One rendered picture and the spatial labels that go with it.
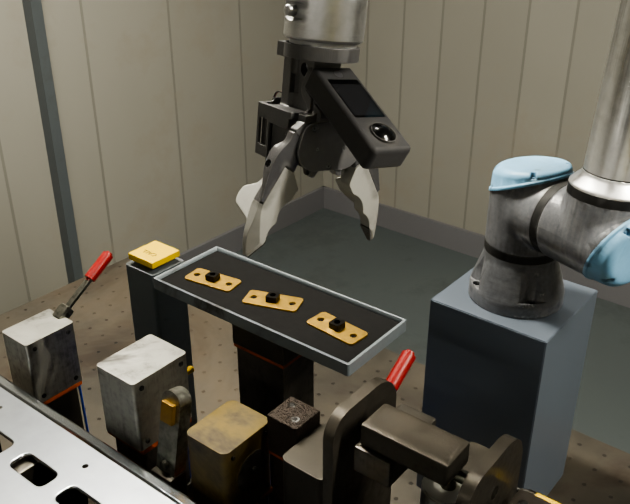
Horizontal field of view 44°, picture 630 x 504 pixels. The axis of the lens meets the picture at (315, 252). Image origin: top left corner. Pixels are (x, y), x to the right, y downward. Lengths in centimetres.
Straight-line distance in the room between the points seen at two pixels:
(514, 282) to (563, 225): 15
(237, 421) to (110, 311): 106
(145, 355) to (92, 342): 82
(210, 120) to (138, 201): 50
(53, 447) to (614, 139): 87
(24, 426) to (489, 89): 275
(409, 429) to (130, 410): 42
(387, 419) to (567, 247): 39
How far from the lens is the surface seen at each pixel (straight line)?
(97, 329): 200
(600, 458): 166
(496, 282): 125
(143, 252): 131
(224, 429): 105
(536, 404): 128
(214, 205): 367
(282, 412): 103
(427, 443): 86
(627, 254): 112
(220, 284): 119
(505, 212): 120
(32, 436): 122
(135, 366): 112
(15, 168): 298
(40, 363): 134
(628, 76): 108
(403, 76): 380
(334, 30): 72
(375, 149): 67
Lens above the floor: 175
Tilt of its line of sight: 27 degrees down
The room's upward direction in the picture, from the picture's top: straight up
